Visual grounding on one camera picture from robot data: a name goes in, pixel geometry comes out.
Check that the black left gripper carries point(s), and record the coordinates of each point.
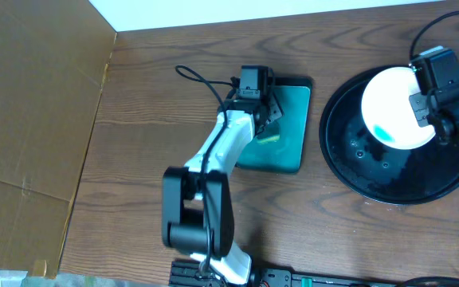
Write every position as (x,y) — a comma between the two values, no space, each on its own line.
(273,110)

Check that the green scouring pad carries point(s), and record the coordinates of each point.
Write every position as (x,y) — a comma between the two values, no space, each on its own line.
(269,134)

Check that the white plate with green stain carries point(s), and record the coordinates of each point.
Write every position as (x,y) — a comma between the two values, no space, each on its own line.
(387,112)

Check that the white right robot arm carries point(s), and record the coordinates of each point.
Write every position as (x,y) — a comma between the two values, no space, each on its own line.
(439,109)

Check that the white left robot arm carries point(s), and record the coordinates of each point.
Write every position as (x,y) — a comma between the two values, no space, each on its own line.
(197,213)

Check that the black rectangular soap water tray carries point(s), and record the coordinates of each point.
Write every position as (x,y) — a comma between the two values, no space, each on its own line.
(285,155)

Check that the round black tray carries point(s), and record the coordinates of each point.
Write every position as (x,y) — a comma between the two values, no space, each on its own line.
(374,170)

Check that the brown cardboard panel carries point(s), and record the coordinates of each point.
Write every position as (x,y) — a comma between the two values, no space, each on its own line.
(54,57)

